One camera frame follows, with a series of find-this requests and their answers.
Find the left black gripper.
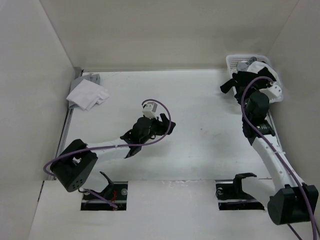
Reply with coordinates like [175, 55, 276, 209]
[140, 113, 175, 145]

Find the black tank top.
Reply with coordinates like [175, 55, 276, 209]
[220, 68, 277, 104]

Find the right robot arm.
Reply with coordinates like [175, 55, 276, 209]
[231, 91, 319, 225]

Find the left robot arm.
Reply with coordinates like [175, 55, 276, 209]
[50, 113, 176, 200]

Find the white tank top in basket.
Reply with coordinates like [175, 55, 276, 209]
[246, 61, 282, 85]

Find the grey tank top in basket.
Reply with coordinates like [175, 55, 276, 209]
[236, 56, 257, 72]

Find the folded white tank top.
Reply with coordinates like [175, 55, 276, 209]
[66, 79, 110, 111]

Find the folded grey tank top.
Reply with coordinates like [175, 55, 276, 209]
[68, 74, 101, 109]

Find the white plastic laundry basket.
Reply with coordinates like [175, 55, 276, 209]
[226, 54, 283, 93]

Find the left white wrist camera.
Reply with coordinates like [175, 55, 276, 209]
[142, 101, 158, 119]

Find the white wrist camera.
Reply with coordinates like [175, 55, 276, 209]
[264, 84, 283, 103]
[142, 101, 158, 119]

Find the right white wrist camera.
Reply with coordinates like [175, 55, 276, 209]
[264, 84, 283, 103]

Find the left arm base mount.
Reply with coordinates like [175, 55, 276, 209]
[78, 181, 129, 211]

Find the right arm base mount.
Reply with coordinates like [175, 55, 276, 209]
[215, 180, 265, 211]

